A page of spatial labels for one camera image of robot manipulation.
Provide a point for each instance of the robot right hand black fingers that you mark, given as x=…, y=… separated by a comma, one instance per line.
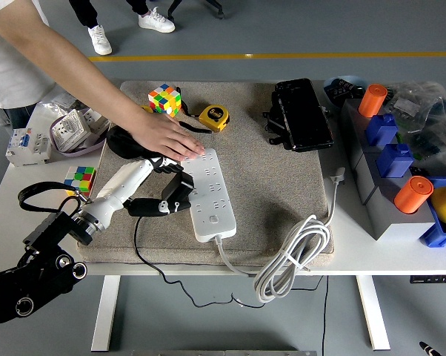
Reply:
x=429, y=349

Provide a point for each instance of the person's right hand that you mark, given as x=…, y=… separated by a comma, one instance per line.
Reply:
x=160, y=135

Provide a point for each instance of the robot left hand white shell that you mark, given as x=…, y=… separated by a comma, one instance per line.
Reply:
x=119, y=185

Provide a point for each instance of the white power strip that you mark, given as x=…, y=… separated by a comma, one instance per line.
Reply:
x=212, y=200

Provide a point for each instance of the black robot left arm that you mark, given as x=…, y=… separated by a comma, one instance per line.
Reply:
x=41, y=274

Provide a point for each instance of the yellow tape measure black face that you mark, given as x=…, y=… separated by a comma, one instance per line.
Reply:
x=146, y=108

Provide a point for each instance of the colourful puzzle cube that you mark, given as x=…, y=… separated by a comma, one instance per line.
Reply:
x=163, y=100
x=80, y=180

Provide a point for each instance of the lavender tray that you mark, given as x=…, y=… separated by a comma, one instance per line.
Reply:
x=86, y=150

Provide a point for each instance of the yellow tape measure 5m label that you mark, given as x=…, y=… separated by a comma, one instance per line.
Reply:
x=213, y=116

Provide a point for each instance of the white table leg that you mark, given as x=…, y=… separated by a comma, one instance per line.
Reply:
x=104, y=315
x=375, y=315

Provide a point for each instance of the black desk control panel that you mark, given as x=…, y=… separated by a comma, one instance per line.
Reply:
x=430, y=279

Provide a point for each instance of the white circuit breaker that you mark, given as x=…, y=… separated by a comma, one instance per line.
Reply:
x=26, y=148

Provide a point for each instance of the clear plastic parts bag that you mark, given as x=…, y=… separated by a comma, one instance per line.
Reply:
x=47, y=109
x=415, y=100
x=443, y=137

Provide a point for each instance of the person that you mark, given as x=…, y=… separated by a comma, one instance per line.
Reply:
x=99, y=41

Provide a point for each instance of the grey-brown mat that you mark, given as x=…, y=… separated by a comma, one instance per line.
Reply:
x=267, y=178

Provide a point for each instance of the blue plastic bin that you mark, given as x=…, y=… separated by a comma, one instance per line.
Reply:
x=436, y=233

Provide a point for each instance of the black office chair base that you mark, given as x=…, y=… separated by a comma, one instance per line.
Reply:
x=220, y=14

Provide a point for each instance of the grey block holder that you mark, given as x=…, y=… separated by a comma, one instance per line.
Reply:
x=386, y=219

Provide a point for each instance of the black rectangular device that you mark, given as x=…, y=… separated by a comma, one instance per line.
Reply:
x=304, y=115

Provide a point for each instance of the person's torso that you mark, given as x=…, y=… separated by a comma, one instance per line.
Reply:
x=8, y=81

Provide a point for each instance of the orange cylinder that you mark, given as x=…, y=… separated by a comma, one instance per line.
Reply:
x=371, y=102
x=412, y=196

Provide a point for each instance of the light blue bowl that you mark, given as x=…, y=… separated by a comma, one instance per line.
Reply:
x=332, y=102

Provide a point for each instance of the blue plastic block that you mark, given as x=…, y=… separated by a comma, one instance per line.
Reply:
x=380, y=130
x=393, y=163

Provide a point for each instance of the black metal bracket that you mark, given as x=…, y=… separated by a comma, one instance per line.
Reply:
x=275, y=128

